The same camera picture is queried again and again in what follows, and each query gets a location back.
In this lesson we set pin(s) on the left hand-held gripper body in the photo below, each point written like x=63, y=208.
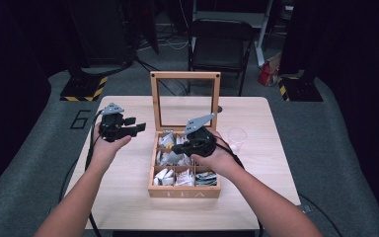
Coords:
x=112, y=128

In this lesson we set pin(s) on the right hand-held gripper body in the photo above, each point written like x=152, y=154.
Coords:
x=202, y=141

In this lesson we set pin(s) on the heap of tea bags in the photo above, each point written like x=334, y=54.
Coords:
x=177, y=177

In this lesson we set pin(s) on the wooden tea box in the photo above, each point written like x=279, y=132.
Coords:
x=184, y=192

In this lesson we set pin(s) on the person's left hand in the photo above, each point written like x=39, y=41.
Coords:
x=107, y=151

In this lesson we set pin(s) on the person's right hand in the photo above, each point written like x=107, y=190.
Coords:
x=220, y=161

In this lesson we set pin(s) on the clear plastic cup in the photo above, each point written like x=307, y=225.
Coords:
x=237, y=138

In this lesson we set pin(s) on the black table grommet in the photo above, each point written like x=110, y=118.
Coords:
x=220, y=109

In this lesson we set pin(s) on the striped black stand base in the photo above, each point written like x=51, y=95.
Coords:
x=301, y=89
x=84, y=89

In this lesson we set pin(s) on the black folding chair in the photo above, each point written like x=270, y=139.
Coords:
x=223, y=49

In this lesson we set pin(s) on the black equipment cabinet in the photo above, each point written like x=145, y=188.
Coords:
x=102, y=29

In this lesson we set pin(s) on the black curtain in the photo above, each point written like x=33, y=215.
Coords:
x=358, y=82
x=10, y=82

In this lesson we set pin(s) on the grey tape strip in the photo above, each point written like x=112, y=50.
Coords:
x=307, y=208

